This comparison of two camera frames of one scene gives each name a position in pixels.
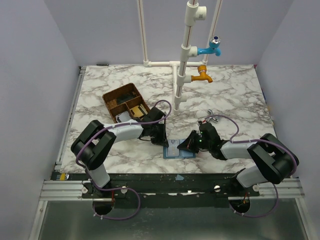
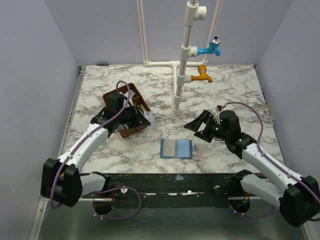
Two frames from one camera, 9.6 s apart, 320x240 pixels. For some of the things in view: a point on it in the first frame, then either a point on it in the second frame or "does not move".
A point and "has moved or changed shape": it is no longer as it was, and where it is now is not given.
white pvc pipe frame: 194,12 does not move
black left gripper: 159,135 -> 136,116
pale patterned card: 172,149 has moved or changed shape
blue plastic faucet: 213,48 does not move
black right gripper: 194,139 -> 204,126
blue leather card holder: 172,151 does not move
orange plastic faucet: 203,76 does not move
